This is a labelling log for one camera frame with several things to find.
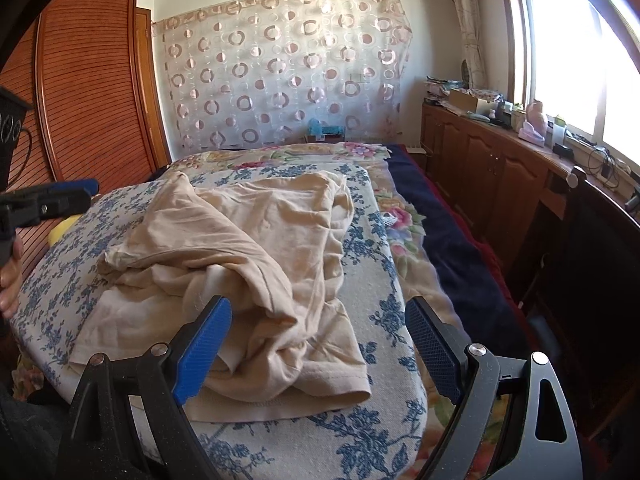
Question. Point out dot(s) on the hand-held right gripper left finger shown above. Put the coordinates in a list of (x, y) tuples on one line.
[(200, 355)]

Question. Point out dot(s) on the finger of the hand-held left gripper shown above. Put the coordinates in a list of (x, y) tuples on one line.
[(55, 199)]

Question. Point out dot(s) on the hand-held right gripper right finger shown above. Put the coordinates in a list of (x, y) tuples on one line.
[(432, 350)]

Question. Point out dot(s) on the beige printed t-shirt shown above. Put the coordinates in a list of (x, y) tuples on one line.
[(225, 240)]

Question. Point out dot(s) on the person's left hand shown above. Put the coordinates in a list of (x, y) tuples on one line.
[(7, 285)]

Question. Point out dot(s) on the blue floral white blanket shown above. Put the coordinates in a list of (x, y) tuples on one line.
[(370, 285)]

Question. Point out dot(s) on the wooden louvred wardrobe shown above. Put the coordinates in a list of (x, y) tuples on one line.
[(90, 85)]

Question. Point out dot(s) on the navy blue blanket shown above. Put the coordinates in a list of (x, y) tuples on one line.
[(450, 250)]

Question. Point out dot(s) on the pastel floral bedspread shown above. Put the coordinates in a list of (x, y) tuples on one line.
[(400, 220)]

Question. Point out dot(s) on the black chair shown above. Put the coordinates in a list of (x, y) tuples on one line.
[(590, 270)]

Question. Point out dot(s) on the wooden window cabinet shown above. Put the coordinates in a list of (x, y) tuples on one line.
[(480, 170)]

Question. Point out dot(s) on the teal box by curtain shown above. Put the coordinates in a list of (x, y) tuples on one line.
[(325, 131)]

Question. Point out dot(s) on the pink figurine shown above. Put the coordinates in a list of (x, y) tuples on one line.
[(532, 125)]

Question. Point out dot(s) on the white bottle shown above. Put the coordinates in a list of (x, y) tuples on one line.
[(559, 135)]

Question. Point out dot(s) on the cardboard box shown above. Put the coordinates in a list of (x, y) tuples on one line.
[(472, 100)]

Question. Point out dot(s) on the sheer circle-patterned curtain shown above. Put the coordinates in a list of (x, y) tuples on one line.
[(280, 60)]

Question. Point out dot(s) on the patterned window curtain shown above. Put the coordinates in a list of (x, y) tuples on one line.
[(467, 20)]

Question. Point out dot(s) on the window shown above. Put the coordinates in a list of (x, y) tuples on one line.
[(560, 35)]

